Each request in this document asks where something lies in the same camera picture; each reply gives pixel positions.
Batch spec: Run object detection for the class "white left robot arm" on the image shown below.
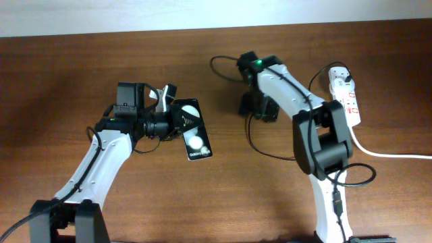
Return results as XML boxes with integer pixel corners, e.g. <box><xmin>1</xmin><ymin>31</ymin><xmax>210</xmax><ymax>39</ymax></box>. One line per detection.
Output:
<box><xmin>30</xmin><ymin>82</ymin><xmax>213</xmax><ymax>242</ymax></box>

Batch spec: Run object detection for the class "white power strip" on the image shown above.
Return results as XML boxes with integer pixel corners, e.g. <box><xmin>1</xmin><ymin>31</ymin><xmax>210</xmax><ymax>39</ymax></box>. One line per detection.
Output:
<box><xmin>329</xmin><ymin>65</ymin><xmax>362</xmax><ymax>128</ymax></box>

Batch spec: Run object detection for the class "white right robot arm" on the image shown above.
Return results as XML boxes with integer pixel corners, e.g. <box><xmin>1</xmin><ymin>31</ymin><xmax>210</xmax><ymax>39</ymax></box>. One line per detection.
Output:
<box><xmin>237</xmin><ymin>51</ymin><xmax>353</xmax><ymax>242</ymax></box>

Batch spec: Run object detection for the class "white power strip cord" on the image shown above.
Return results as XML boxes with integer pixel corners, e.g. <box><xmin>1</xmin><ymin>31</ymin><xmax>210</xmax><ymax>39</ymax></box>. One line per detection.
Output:
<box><xmin>346</xmin><ymin>126</ymin><xmax>432</xmax><ymax>160</ymax></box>

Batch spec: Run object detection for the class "white charger adapter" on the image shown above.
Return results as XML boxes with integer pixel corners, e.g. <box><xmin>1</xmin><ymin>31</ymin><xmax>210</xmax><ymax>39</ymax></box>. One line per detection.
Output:
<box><xmin>328</xmin><ymin>66</ymin><xmax>355</xmax><ymax>95</ymax></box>

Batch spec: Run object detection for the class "black Galaxy smartphone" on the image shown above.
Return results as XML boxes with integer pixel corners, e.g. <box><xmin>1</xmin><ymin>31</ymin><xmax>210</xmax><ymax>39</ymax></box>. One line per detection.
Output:
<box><xmin>174</xmin><ymin>99</ymin><xmax>213</xmax><ymax>161</ymax></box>

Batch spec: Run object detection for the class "black charger cable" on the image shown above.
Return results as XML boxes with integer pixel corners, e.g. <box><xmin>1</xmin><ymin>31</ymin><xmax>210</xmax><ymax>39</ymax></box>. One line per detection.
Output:
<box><xmin>209</xmin><ymin>55</ymin><xmax>352</xmax><ymax>161</ymax></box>

